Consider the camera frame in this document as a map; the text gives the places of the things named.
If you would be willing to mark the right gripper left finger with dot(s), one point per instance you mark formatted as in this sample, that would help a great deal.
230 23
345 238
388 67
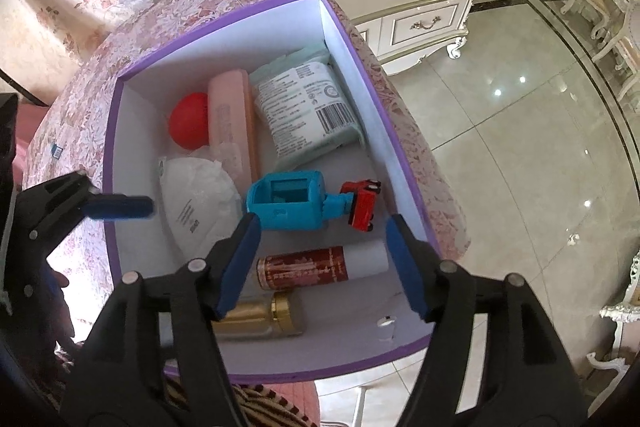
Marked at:
118 376

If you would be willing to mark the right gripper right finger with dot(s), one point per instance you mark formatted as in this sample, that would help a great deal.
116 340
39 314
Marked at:
527 377

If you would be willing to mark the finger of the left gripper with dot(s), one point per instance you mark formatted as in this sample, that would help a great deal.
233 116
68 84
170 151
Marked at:
115 207

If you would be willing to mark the red white spray can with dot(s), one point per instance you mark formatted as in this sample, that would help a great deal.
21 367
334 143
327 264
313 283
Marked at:
322 266

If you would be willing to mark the red blue toy car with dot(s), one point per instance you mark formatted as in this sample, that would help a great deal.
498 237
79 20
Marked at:
298 201

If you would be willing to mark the white face mask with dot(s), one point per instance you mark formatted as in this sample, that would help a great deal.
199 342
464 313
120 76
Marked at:
200 201

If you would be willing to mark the red ball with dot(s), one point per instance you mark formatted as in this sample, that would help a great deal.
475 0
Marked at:
188 121

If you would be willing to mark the gold bottle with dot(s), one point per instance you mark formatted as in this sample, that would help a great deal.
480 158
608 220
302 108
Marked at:
277 315

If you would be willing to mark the pink tube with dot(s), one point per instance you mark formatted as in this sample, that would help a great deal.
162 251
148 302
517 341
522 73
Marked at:
232 127

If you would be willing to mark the purple storage box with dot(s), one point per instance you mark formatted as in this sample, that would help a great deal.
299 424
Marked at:
350 326

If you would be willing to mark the wet wipes pack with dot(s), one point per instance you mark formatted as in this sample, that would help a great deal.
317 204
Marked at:
300 98

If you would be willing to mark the white ornate chair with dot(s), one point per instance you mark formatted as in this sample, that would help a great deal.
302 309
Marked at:
617 31

